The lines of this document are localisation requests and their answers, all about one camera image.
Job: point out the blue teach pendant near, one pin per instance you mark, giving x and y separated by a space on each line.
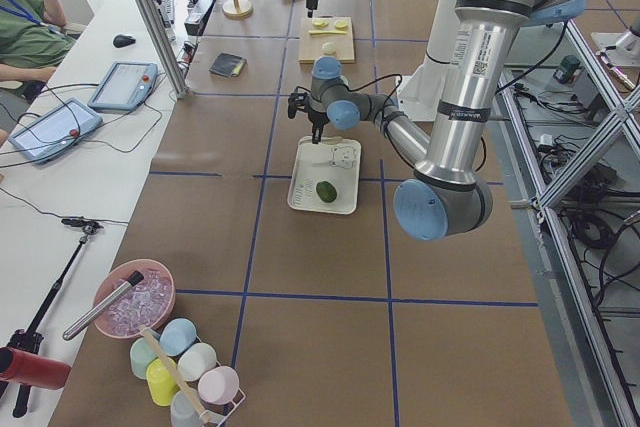
56 131

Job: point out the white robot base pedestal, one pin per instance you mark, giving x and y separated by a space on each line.
419 94

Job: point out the pink plastic cup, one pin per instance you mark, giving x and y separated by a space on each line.
219 385

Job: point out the blue plastic cup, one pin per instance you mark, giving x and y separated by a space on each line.
178 335

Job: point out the pink bowl with ice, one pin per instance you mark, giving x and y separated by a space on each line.
148 304

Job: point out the green avocado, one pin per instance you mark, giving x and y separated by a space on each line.
326 191

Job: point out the wooden cup tree stand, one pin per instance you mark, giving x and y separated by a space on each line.
237 9

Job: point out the white plastic cup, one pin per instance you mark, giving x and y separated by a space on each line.
196 361

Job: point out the wooden stick on cups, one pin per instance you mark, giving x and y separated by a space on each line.
204 415

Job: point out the yellow plastic cup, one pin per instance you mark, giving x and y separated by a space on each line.
161 385

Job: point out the steel tube in bowl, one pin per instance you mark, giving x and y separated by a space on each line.
90 316

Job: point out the black selfie stick tripod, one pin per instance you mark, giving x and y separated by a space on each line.
29 340

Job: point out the blue teach pendant far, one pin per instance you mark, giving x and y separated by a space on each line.
125 86

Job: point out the grey plastic cup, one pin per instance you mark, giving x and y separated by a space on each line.
182 413

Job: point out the yellow plastic knife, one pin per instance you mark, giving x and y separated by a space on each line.
320 32

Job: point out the white bear tray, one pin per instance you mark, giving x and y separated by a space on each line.
325 176

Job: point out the aluminium frame post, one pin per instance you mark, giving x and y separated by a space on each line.
155 28

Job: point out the blue teach pendant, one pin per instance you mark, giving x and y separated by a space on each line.
125 86
56 131

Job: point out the person in green shirt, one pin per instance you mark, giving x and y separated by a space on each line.
33 43

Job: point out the mint plastic cup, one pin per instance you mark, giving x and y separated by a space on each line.
141 355

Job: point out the grey folded cloth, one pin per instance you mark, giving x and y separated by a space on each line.
224 64

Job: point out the black computer mouse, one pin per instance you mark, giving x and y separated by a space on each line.
122 40

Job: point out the red bottle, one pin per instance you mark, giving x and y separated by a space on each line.
30 369

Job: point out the bamboo cutting board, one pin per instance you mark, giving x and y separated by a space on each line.
326 36

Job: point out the white steamed bun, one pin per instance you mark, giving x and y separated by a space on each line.
328 48

